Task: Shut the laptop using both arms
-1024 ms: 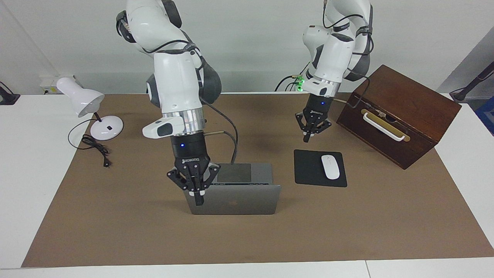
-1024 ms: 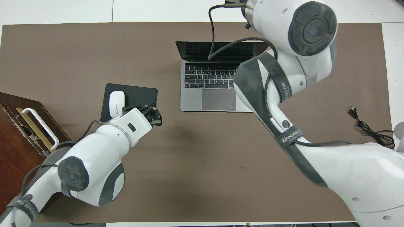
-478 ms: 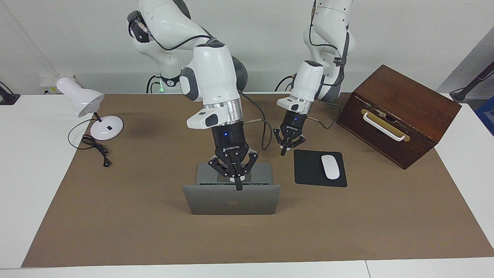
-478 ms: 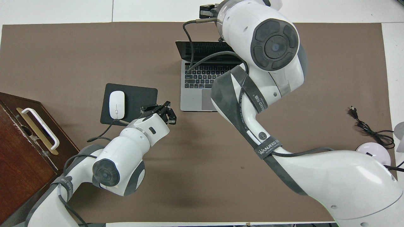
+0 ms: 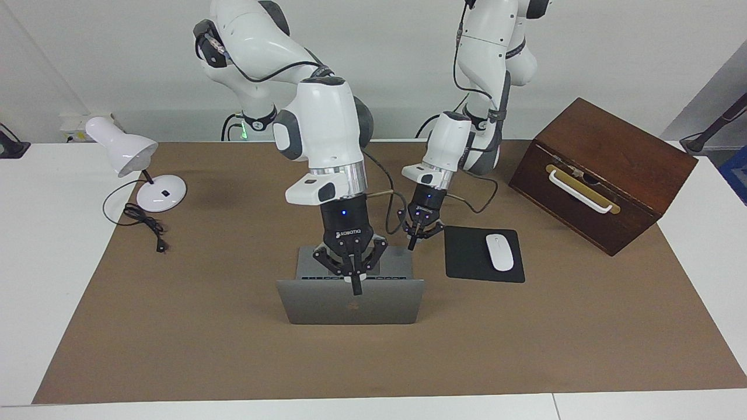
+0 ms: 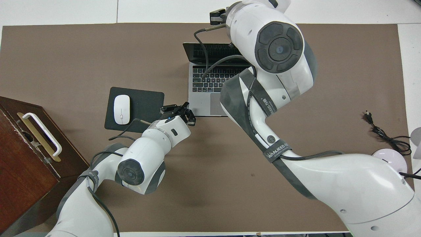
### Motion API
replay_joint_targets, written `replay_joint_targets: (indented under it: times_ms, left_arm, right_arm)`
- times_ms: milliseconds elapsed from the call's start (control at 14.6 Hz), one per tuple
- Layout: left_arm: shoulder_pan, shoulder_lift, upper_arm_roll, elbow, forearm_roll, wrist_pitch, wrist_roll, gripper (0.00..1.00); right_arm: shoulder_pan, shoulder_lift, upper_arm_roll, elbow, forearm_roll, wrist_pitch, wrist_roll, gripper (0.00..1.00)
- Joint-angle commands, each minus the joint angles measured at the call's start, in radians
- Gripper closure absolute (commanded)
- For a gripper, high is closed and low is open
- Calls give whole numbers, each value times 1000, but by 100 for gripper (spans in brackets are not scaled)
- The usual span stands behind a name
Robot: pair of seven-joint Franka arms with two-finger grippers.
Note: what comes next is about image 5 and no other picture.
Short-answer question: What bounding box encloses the brass handle plate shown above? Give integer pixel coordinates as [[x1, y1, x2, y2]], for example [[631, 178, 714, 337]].
[[546, 164, 621, 215]]

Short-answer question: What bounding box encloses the white box handle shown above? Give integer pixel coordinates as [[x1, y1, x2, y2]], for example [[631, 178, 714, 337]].
[[549, 169, 613, 214]]

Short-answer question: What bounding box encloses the black mouse pad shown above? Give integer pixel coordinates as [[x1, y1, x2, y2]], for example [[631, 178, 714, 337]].
[[444, 226, 526, 284]]

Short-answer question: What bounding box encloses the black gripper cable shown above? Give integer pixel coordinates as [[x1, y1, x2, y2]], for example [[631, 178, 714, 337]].
[[201, 32, 409, 237], [445, 0, 511, 214]]

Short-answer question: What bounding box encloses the brown table mat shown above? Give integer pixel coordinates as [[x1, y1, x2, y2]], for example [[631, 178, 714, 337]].
[[32, 140, 747, 405]]

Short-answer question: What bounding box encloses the grey laptop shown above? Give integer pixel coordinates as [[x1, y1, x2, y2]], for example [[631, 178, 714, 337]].
[[275, 246, 425, 326]]

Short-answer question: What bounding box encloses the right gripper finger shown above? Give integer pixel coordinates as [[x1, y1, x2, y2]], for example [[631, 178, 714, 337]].
[[356, 236, 389, 295], [313, 242, 357, 295]]

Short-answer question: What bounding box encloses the black clamp base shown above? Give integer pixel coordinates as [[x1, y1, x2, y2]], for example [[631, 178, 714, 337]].
[[0, 122, 31, 159]]

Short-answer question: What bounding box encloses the white desk lamp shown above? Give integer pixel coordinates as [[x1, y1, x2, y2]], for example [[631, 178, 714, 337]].
[[85, 115, 187, 213]]

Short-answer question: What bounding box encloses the white computer mouse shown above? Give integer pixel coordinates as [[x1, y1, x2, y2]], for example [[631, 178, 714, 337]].
[[486, 233, 515, 272]]

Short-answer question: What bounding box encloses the black lamp power cable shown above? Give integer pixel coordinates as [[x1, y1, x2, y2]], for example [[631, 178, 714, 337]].
[[103, 178, 170, 254]]

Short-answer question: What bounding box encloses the dark wooden box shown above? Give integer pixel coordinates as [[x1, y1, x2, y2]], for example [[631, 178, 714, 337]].
[[508, 97, 699, 257]]

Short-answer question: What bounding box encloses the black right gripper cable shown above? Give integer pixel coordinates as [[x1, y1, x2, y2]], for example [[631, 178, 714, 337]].
[[201, 32, 409, 237]]

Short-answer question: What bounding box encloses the blue crate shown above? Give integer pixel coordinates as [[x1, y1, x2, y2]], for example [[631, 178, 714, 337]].
[[718, 146, 747, 205]]

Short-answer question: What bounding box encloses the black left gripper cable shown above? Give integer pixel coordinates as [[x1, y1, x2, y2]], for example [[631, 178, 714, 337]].
[[445, 0, 511, 214]]

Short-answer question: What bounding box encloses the black base cable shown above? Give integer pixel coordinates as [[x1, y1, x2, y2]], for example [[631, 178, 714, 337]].
[[221, 113, 245, 141], [416, 93, 470, 139]]

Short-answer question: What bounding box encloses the black stand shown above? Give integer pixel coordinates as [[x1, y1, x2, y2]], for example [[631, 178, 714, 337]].
[[680, 93, 747, 155]]

